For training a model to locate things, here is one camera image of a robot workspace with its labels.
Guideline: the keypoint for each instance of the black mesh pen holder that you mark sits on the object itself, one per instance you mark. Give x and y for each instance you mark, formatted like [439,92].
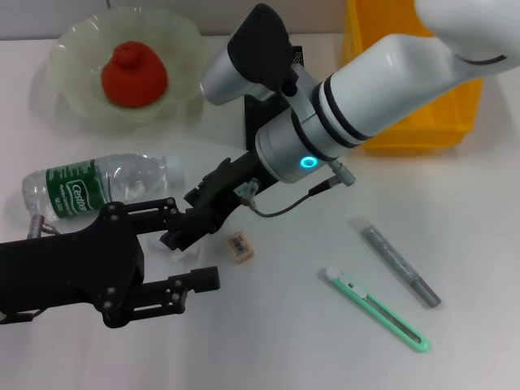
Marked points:
[254,122]

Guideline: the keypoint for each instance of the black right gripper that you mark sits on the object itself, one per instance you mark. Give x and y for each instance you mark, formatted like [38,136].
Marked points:
[239,183]

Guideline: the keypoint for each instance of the pale green translucent fruit bowl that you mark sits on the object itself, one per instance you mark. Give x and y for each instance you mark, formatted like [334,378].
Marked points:
[73,48]

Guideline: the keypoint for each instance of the red-orange toy orange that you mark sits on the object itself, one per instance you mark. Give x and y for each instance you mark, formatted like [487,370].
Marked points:
[134,81]

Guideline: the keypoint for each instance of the grey marker pen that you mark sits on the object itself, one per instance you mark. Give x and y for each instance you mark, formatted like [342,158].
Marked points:
[398,264]

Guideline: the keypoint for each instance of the white paper ball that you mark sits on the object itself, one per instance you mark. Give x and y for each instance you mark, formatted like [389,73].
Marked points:
[187,255]

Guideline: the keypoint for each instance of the yellow plastic bin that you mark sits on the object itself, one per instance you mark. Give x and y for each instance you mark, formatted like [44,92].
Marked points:
[406,142]

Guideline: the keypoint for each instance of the beige eraser with barcode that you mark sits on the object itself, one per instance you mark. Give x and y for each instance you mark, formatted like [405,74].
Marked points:
[240,248]

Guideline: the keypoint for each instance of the clear green-label water bottle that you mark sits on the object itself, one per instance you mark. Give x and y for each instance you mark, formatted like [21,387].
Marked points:
[73,183]

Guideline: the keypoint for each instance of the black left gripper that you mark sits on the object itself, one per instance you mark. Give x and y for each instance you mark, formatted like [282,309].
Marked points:
[69,276]

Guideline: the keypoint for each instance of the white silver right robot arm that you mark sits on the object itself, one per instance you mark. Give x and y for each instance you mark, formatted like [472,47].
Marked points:
[365,93]

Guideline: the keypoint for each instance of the mint green utility knife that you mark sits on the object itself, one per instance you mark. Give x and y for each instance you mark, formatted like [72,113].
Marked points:
[365,298]

